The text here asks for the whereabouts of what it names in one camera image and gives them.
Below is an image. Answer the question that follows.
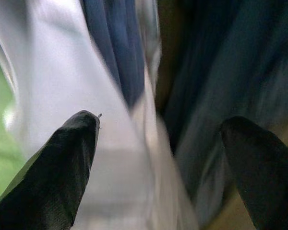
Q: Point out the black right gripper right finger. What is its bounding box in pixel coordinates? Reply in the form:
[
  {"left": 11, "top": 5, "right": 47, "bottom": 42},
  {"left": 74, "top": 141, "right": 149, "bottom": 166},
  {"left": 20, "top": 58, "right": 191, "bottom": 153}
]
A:
[{"left": 220, "top": 116, "right": 288, "bottom": 230}]

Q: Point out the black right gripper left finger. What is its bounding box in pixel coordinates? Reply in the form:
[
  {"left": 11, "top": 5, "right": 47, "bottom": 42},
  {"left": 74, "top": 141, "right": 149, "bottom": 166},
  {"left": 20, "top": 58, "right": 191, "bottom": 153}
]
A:
[{"left": 0, "top": 110, "right": 101, "bottom": 230}]

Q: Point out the white cloth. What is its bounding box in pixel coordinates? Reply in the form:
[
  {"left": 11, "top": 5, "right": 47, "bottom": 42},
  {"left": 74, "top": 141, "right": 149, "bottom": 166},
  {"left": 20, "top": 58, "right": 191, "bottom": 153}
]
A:
[{"left": 0, "top": 0, "right": 200, "bottom": 230}]

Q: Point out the dark blue cloth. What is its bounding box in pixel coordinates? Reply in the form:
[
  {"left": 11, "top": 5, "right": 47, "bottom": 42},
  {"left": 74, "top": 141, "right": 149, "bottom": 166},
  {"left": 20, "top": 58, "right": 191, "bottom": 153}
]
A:
[{"left": 158, "top": 0, "right": 288, "bottom": 228}]

